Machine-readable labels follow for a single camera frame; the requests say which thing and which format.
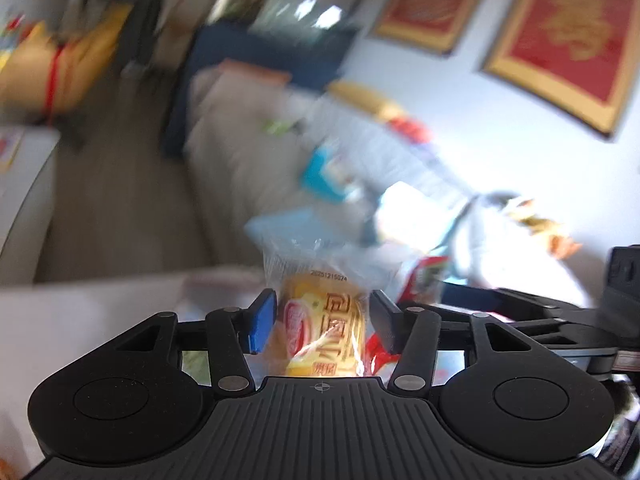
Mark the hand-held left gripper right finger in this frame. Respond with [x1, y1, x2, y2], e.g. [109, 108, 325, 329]
[367, 290, 532, 395]

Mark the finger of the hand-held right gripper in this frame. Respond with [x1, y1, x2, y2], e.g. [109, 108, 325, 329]
[505, 320, 622, 375]
[440, 281, 608, 322]

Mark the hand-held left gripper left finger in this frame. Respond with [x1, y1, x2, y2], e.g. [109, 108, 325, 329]
[116, 287, 282, 395]

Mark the yellow bread packet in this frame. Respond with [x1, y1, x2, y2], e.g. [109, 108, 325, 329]
[261, 239, 402, 379]

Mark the red snack packet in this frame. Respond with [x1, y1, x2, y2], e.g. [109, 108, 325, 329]
[364, 254, 452, 377]

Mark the pink cardboard box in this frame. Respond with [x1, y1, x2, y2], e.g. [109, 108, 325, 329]
[0, 266, 267, 463]

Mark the yellow plush toy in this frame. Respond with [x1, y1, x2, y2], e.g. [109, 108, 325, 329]
[499, 194, 583, 262]

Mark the blue tissue holder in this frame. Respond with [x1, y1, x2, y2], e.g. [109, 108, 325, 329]
[299, 146, 367, 207]

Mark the large red gold framed picture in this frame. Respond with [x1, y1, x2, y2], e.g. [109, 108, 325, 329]
[480, 0, 640, 142]

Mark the dark blue cabinet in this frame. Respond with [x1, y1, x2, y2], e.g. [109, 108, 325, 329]
[162, 22, 358, 157]

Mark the white side table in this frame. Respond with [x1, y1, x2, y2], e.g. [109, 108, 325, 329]
[0, 126, 62, 287]

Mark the small red gold framed picture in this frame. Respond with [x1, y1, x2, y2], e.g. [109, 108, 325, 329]
[369, 0, 499, 57]

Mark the yellow plush sack red ribbon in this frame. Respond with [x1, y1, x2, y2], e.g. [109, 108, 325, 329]
[0, 1, 132, 117]

